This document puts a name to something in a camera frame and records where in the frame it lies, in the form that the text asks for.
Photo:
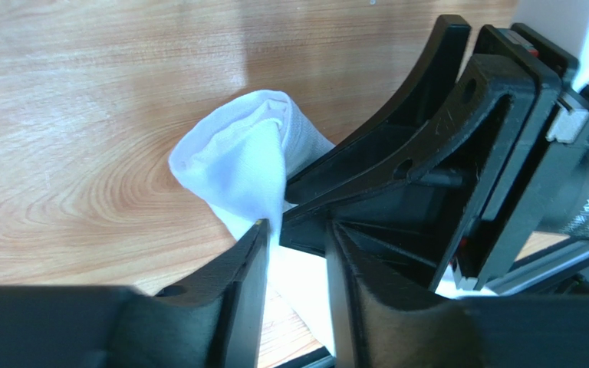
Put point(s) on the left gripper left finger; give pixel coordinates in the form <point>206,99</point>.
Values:
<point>211,318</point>

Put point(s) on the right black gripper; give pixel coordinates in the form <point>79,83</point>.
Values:
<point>406,190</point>

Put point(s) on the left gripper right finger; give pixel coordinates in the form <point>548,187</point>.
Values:
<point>478,326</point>

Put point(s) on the white cloth napkin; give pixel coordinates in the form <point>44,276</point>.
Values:
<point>238,160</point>

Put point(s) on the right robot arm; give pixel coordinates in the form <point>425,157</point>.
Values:
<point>461,164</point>

